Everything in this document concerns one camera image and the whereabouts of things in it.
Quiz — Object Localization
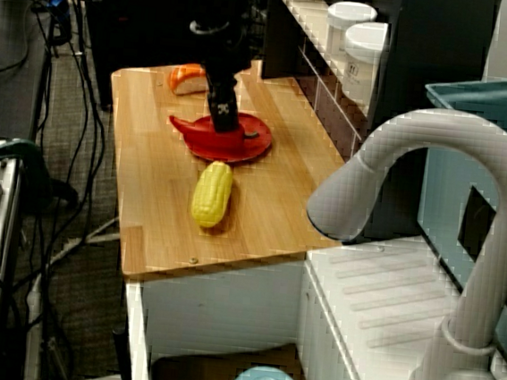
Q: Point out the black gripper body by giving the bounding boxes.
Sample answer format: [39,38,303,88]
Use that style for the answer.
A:
[198,53,254,104]

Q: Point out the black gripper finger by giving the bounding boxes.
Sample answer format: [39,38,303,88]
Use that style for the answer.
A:
[202,86,245,137]

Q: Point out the red toy chili pepper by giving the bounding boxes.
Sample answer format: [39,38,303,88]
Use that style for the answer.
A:
[166,114,264,155]

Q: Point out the salmon sushi toy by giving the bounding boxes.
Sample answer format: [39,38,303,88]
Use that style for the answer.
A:
[167,61,214,100]

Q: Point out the yellow toy corn cob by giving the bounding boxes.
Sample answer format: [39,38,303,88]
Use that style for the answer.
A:
[189,158,235,232]

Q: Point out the red round plate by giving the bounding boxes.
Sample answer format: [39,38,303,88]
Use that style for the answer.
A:
[182,106,276,169]

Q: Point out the white plastic jar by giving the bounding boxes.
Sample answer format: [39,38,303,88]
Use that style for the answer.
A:
[323,0,379,62]
[338,18,390,106]

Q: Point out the grey white floor strip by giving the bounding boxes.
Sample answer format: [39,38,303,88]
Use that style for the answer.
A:
[47,209,123,273]

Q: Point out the blue tape piece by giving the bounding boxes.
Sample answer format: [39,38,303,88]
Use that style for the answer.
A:
[48,0,72,19]

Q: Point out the wide black hutch panel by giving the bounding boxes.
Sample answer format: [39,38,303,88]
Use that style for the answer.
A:
[359,0,502,256]

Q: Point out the green metal clamp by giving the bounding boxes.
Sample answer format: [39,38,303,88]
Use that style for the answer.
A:
[0,136,84,210]

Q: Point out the teal plastic bin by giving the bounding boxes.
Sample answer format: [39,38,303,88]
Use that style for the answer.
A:
[398,66,507,373]

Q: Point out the white toy kitchen sink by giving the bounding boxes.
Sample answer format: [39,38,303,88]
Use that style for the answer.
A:
[115,212,507,380]

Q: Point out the narrow black hutch post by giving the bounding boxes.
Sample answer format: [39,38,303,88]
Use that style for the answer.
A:
[250,0,309,84]

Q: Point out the long hanging black cable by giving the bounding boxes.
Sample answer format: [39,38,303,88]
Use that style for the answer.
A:
[44,0,120,248]

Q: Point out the curved black desk cable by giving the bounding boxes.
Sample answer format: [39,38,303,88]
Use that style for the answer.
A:
[0,29,32,88]

